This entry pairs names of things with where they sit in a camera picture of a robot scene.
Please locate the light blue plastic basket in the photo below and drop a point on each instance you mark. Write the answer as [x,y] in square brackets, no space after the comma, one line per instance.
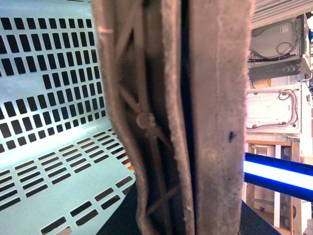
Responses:
[63,171]

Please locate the blue white light bar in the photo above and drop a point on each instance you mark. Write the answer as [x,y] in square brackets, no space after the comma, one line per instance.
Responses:
[291,178]

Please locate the white washing machine back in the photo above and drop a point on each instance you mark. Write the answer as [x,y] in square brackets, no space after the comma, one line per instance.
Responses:
[282,110]

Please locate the wooden frame rack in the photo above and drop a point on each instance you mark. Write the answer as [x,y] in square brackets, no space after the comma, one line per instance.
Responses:
[268,189]

